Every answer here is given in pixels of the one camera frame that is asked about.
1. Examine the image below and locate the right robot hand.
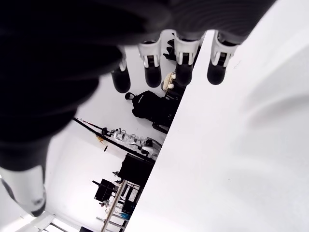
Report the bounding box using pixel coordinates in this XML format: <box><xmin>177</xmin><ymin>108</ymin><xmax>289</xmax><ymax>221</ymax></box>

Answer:
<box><xmin>0</xmin><ymin>0</ymin><xmax>277</xmax><ymax>217</ymax></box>

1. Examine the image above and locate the black gantry bar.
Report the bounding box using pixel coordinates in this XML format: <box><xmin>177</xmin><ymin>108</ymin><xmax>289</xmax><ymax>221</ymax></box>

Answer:
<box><xmin>72</xmin><ymin>117</ymin><xmax>155</xmax><ymax>161</ymax></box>

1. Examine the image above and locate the black bag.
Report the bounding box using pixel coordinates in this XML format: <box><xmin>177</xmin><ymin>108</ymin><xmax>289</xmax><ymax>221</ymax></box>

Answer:
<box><xmin>125</xmin><ymin>90</ymin><xmax>179</xmax><ymax>126</ymax></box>

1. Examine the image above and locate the beige plush object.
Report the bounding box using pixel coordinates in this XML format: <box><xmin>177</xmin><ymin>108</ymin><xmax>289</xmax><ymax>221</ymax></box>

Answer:
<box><xmin>160</xmin><ymin>71</ymin><xmax>177</xmax><ymax>91</ymax></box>

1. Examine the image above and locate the silver humanoid robot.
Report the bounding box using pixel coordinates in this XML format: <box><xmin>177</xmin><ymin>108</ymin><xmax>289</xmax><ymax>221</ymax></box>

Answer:
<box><xmin>112</xmin><ymin>128</ymin><xmax>162</xmax><ymax>160</ymax></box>

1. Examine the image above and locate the black cabinet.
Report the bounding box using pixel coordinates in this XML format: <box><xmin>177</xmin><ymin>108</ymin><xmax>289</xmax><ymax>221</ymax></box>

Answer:
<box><xmin>118</xmin><ymin>153</ymin><xmax>155</xmax><ymax>187</ymax></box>

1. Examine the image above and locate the black device on shelf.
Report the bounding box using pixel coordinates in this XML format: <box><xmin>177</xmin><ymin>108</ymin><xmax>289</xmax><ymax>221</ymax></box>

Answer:
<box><xmin>92</xmin><ymin>178</ymin><xmax>118</xmax><ymax>202</ymax></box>

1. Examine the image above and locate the metal shelf frame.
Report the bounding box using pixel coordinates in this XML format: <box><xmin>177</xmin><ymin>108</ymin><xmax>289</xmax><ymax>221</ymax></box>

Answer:
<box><xmin>96</xmin><ymin>178</ymin><xmax>142</xmax><ymax>232</ymax></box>

